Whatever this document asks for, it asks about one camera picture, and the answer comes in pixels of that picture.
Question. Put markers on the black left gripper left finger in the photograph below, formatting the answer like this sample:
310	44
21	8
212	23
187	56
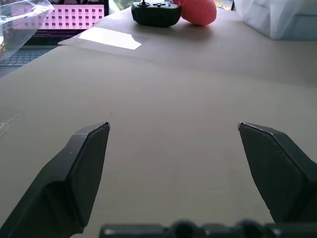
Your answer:
62	178

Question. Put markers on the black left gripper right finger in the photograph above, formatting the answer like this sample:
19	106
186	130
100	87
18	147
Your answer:
280	171

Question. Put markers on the small clear plastic wrapper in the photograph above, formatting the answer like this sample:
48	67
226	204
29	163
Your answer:
6	121

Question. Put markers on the light blue box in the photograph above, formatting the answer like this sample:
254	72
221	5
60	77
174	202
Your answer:
299	27

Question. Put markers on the white plastic container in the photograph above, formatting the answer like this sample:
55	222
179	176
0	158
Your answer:
260	15

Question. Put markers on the open laptop with pink screen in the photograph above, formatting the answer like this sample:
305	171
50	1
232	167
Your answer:
67	19

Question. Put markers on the clear crinkled plastic bag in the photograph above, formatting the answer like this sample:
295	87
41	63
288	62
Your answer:
17	24

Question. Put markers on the red plush toy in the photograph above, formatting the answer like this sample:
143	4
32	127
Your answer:
199	12

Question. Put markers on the black remote controller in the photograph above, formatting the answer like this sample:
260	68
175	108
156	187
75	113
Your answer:
156	13

